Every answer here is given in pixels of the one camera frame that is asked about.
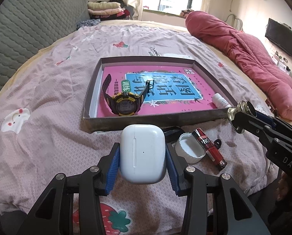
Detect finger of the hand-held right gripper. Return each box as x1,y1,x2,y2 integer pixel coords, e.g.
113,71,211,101
231,112,282,150
247,102,292,138

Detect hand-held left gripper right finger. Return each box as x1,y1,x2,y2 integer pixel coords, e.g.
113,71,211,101
165,142,271,235

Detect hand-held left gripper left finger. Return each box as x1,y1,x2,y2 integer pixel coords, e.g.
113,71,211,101
16,142,120,235

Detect glass jar with gold rim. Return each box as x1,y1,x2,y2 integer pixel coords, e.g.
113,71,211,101
227,100,255,123

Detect white earbuds case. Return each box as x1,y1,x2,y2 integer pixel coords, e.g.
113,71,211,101
119,124,167,184

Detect white pill bottle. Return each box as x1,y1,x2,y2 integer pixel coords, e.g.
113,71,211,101
211,93,232,108

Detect red lighter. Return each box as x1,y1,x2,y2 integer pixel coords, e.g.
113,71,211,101
191,128,227,171

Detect shallow brown cardboard box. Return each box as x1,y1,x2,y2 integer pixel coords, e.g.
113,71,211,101
82,57,239,134

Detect black and yellow digital watch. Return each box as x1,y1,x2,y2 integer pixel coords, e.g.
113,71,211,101
101,73,154,117

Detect white ribbed bottle cap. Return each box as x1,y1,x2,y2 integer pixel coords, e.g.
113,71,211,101
175,133,207,164

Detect white cluttered shelf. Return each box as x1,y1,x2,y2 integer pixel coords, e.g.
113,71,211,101
270,49,292,75

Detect red quilted blanket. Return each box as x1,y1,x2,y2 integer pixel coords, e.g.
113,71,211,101
185,10,292,121

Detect black television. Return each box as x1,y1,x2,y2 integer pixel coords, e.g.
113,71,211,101
265,18,292,59

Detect pink and blue book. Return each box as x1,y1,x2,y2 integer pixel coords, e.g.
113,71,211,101
94,65,226,118

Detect pink printed bed sheet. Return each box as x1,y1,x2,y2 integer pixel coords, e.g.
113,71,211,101
0,21,281,235

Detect dark patterned cloth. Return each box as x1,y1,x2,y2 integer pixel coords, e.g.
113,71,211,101
76,20,101,30

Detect pile of dark clothes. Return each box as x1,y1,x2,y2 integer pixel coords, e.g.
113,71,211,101
90,0,134,21

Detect pink folded blanket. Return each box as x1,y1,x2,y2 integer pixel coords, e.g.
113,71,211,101
88,8,124,15

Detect gray quilted headboard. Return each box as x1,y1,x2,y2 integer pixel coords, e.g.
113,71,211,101
0,0,91,103

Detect cream folded blanket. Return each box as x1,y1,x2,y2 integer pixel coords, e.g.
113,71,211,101
87,1,121,10

